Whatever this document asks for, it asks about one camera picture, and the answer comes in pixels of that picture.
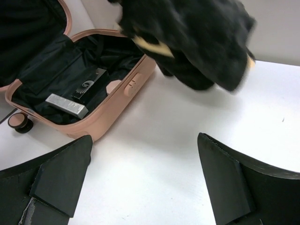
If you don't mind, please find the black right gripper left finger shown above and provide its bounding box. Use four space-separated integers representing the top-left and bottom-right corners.
0 135 93 225

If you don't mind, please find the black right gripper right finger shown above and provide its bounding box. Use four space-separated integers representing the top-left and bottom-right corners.
197 133 300 225

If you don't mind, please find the silver rectangular box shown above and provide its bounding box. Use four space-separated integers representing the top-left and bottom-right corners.
45 94 89 119

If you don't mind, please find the pink hard-shell suitcase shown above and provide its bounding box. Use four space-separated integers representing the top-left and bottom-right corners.
0 0 156 141

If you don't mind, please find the black glossy rectangular box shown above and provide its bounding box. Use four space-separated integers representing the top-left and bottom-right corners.
71 67 110 105

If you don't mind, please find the black towel with cream flowers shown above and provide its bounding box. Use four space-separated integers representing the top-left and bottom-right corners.
116 0 256 92

